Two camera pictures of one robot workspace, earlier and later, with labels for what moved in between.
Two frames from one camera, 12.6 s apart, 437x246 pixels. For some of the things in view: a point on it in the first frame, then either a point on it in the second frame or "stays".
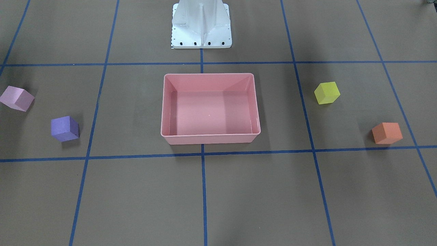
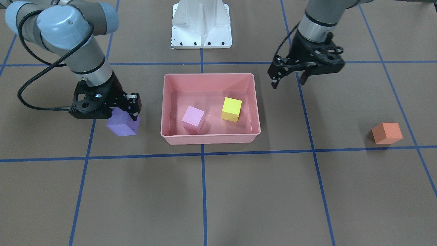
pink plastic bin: x=202 y=108 stays
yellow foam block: x=326 y=93 to x=231 y=109
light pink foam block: x=17 y=98 to x=193 y=119
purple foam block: x=65 y=128 to x=122 y=123
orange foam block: x=385 y=133 stays
